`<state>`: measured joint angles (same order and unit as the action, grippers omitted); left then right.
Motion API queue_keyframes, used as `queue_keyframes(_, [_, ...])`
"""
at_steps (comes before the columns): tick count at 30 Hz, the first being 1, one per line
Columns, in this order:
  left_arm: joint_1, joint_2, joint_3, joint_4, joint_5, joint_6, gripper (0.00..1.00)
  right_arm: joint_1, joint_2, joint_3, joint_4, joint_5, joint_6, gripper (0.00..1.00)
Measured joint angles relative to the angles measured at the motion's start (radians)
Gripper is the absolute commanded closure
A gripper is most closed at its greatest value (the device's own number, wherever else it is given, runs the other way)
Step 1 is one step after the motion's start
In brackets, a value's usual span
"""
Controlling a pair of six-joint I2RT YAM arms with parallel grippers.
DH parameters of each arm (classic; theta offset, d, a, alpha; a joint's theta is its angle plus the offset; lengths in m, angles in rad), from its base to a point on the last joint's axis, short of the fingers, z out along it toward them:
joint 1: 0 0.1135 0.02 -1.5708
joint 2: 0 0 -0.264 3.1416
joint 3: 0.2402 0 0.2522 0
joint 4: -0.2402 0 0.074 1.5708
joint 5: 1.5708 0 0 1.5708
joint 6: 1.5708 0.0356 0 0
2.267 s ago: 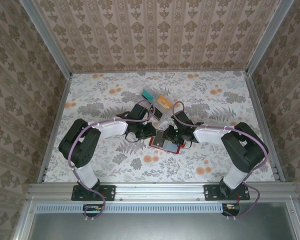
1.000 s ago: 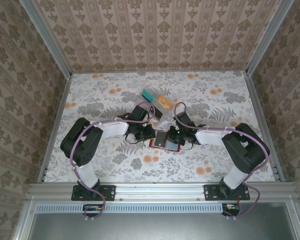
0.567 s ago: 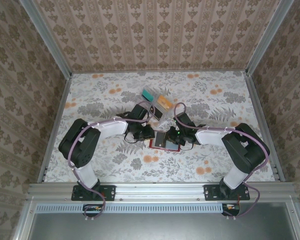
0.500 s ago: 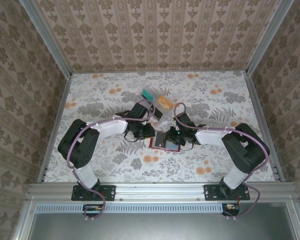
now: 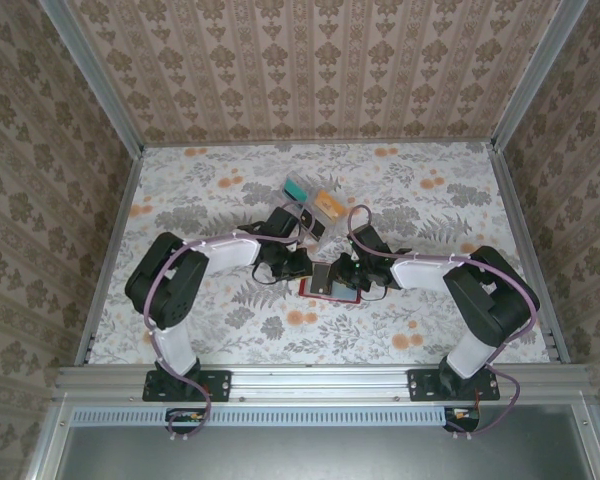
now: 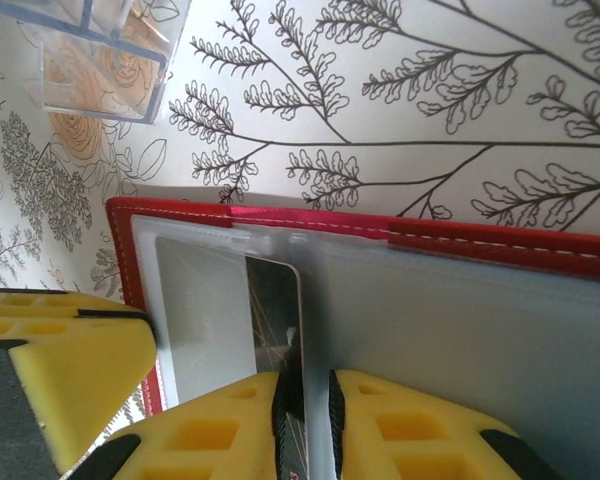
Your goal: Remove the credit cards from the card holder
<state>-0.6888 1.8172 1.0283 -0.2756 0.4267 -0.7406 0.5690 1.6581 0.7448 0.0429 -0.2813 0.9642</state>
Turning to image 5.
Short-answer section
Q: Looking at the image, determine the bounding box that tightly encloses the red card holder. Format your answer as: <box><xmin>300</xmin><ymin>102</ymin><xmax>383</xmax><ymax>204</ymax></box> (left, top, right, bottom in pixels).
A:
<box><xmin>298</xmin><ymin>260</ymin><xmax>365</xmax><ymax>305</ymax></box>

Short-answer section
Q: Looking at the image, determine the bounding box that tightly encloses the clear acrylic card box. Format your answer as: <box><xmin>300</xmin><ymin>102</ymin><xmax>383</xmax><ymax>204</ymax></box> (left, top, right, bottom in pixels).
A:
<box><xmin>281</xmin><ymin>171</ymin><xmax>349</xmax><ymax>252</ymax></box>

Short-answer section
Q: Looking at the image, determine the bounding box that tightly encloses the orange card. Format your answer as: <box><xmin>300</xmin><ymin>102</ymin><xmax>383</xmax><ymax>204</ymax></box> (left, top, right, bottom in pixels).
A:
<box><xmin>313</xmin><ymin>191</ymin><xmax>343</xmax><ymax>220</ymax></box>

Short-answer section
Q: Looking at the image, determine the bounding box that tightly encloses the teal card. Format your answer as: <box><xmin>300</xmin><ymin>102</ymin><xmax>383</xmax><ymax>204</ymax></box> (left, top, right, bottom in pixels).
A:
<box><xmin>282</xmin><ymin>178</ymin><xmax>309</xmax><ymax>202</ymax></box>

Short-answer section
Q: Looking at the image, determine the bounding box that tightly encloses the floral table cover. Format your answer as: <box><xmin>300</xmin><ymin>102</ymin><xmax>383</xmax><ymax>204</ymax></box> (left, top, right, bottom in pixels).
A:
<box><xmin>87</xmin><ymin>142</ymin><xmax>551</xmax><ymax>366</ymax></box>

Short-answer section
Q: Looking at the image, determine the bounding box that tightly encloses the grey metal sheet panel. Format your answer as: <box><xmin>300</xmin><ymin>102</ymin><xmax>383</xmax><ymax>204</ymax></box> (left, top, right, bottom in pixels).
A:
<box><xmin>54</xmin><ymin>403</ymin><xmax>590</xmax><ymax>480</ymax></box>

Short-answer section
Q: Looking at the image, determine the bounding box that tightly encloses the aluminium mounting rail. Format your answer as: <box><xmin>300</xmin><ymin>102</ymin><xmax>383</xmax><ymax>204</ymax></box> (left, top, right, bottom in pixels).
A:
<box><xmin>54</xmin><ymin>364</ymin><xmax>594</xmax><ymax>402</ymax></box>

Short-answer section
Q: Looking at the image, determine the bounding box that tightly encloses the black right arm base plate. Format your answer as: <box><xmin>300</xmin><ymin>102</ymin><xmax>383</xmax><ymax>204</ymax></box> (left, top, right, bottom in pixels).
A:
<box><xmin>408</xmin><ymin>368</ymin><xmax>501</xmax><ymax>402</ymax></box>

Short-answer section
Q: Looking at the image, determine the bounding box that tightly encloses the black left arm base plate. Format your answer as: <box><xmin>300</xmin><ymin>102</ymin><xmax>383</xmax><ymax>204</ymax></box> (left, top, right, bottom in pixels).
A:
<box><xmin>142</xmin><ymin>368</ymin><xmax>231</xmax><ymax>402</ymax></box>

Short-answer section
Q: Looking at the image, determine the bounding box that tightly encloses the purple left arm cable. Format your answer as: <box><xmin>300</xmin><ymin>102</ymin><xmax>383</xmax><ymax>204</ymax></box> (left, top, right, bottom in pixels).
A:
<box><xmin>143</xmin><ymin>234</ymin><xmax>304</xmax><ymax>444</ymax></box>

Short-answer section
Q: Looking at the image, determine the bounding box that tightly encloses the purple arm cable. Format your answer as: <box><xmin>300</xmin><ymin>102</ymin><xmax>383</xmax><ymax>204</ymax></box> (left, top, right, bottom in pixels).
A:
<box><xmin>143</xmin><ymin>234</ymin><xmax>304</xmax><ymax>444</ymax></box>
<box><xmin>346</xmin><ymin>203</ymin><xmax>542</xmax><ymax>441</ymax></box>

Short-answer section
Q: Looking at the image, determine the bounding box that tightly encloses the white slotted cable duct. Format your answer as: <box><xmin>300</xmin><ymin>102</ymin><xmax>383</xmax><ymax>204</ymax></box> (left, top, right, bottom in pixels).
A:
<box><xmin>72</xmin><ymin>406</ymin><xmax>449</xmax><ymax>427</ymax></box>

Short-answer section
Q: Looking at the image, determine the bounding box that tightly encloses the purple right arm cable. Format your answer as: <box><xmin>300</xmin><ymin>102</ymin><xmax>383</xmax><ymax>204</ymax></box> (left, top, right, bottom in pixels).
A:
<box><xmin>346</xmin><ymin>203</ymin><xmax>542</xmax><ymax>441</ymax></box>

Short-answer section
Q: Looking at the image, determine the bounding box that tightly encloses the aluminium table side rail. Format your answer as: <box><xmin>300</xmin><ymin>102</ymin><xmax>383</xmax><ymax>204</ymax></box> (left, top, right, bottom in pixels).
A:
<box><xmin>488</xmin><ymin>143</ymin><xmax>572</xmax><ymax>364</ymax></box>
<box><xmin>74</xmin><ymin>148</ymin><xmax>145</xmax><ymax>366</ymax></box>

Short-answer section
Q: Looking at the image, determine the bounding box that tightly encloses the aluminium frame post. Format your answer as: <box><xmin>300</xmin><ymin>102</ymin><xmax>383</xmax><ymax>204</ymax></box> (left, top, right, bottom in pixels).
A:
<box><xmin>37</xmin><ymin>0</ymin><xmax>146</xmax><ymax>155</ymax></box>
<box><xmin>489</xmin><ymin>0</ymin><xmax>589</xmax><ymax>151</ymax></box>

